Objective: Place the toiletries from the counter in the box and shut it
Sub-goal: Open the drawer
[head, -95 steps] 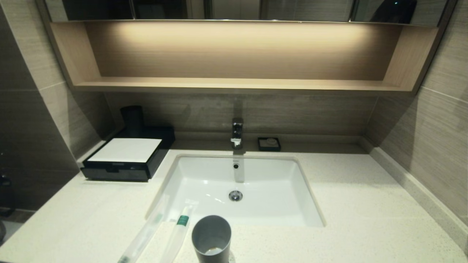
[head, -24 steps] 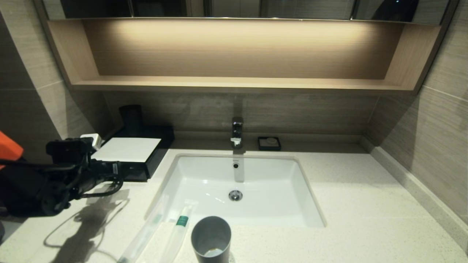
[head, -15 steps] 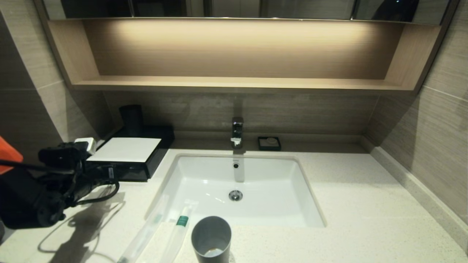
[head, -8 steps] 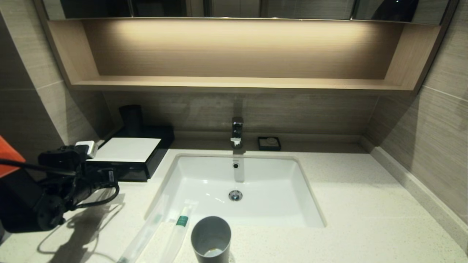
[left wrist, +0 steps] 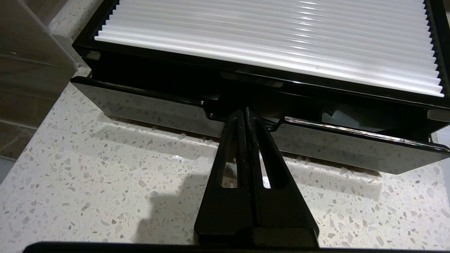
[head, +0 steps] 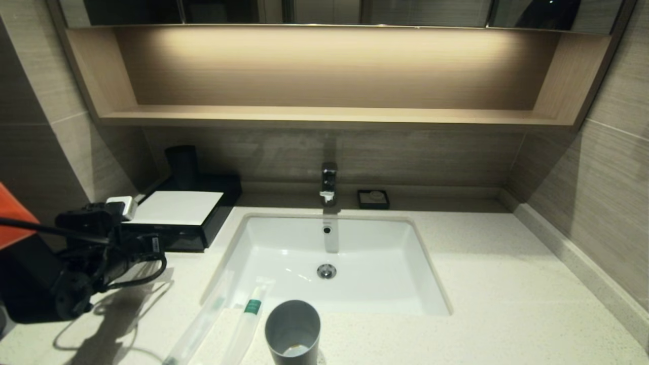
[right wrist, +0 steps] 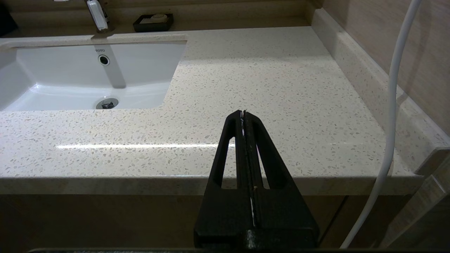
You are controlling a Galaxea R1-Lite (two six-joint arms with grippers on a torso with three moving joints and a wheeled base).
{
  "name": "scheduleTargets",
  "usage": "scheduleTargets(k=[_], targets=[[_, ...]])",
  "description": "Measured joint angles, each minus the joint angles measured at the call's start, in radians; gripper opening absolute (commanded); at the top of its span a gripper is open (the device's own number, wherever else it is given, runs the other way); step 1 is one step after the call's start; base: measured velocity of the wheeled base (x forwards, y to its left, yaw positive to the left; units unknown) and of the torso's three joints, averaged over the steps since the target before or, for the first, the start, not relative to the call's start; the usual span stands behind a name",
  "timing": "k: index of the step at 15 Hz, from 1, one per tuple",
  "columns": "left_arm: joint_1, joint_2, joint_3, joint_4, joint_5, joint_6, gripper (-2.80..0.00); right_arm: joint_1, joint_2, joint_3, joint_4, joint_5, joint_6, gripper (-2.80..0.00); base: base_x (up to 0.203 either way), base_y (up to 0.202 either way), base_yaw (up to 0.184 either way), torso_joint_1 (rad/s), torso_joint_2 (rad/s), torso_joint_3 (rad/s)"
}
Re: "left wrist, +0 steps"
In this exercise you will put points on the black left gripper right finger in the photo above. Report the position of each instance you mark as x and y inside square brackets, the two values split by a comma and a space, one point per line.
[281, 214]

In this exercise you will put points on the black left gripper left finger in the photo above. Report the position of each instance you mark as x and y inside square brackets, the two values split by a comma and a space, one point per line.
[225, 214]

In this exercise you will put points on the black box with white lid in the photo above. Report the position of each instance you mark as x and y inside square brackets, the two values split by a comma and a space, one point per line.
[246, 35]

